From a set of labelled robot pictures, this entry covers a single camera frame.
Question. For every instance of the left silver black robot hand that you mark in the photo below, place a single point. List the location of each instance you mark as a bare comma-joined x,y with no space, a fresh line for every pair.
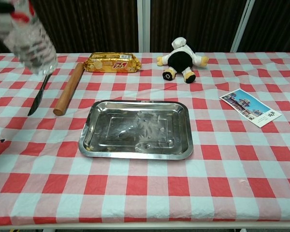
2,8

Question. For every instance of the clear plastic water bottle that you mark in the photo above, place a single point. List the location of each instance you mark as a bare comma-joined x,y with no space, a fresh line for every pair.
31,46

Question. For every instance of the rectangular metal tray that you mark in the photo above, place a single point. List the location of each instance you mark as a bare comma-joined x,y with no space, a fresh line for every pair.
135,130

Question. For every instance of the dark pleated partition panel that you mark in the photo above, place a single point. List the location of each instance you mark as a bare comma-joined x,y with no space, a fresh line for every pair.
91,24
193,21
275,24

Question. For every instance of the wooden rolling pin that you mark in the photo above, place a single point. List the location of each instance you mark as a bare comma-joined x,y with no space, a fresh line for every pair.
68,89

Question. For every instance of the gold snack packet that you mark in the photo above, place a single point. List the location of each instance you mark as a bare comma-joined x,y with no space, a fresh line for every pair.
111,62

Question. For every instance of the black white plush toy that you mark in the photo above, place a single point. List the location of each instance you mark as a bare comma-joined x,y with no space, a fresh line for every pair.
181,60

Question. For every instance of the red white checked tablecloth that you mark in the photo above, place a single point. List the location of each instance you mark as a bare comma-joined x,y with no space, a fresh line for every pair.
145,188

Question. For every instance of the postcard with building photo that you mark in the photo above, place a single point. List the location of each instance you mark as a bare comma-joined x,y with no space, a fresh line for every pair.
250,106

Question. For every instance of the grey partition frame post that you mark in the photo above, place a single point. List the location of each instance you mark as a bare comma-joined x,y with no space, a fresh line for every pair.
242,24
143,24

